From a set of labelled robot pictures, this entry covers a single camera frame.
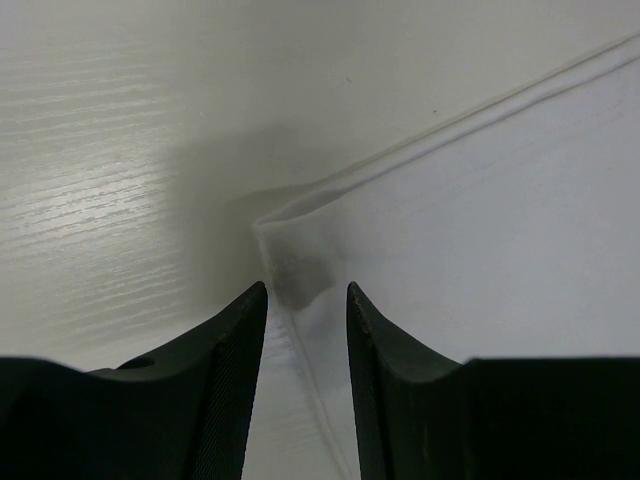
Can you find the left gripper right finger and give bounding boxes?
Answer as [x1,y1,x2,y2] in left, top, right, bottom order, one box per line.
[346,283,639,479]

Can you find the white skirt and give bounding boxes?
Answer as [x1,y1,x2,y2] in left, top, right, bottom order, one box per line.
[253,37,639,479]

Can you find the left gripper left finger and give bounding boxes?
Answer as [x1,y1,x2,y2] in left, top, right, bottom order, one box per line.
[1,282,268,479]

